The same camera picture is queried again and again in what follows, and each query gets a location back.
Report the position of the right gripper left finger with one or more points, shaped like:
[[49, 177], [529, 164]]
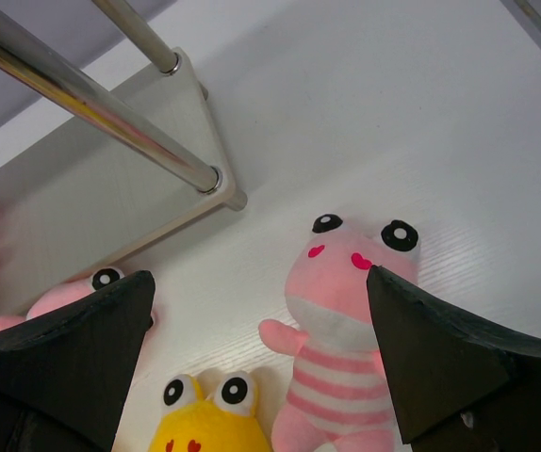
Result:
[[65, 376]]

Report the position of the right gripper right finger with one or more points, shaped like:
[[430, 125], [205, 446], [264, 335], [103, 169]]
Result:
[[458, 382]]

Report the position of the pink toy orange striped shirt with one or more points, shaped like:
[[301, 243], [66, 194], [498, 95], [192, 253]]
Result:
[[65, 294]]

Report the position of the yellow toy pink stripes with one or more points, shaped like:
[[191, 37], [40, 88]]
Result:
[[224, 420]]

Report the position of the white two-tier shelf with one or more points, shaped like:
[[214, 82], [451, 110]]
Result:
[[129, 166]]

